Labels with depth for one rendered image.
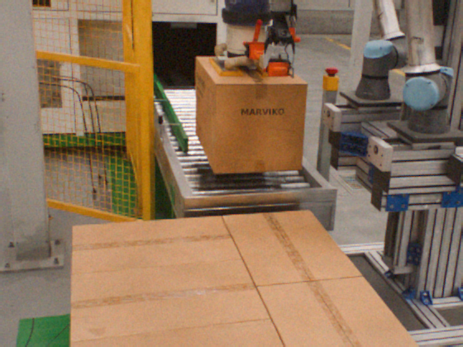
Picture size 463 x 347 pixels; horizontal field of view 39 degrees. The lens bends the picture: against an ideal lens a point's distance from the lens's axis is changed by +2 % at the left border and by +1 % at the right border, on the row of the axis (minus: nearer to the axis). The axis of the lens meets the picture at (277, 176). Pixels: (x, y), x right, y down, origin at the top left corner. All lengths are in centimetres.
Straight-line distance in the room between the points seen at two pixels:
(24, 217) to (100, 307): 147
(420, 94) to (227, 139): 94
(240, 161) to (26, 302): 121
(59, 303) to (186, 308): 123
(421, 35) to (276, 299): 99
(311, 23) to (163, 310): 1013
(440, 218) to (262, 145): 81
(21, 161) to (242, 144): 118
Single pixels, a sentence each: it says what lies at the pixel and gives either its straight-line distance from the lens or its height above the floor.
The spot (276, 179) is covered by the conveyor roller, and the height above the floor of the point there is 55.
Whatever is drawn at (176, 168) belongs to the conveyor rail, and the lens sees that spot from 316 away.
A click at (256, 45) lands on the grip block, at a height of 124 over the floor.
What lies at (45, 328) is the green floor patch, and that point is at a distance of 312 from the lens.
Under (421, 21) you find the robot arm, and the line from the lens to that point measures 222.
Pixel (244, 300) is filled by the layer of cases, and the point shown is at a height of 54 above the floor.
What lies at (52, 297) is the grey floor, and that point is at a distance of 333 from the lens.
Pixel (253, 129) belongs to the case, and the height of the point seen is 88.
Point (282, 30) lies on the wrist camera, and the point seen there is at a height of 136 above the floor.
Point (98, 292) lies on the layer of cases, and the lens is 226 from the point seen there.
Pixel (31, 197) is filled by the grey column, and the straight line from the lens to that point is 352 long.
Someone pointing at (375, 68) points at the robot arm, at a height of 117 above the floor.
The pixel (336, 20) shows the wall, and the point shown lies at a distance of 1213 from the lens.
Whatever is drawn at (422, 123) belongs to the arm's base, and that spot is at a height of 107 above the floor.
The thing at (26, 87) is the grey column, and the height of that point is 92.
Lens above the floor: 168
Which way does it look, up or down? 21 degrees down
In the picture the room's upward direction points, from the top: 3 degrees clockwise
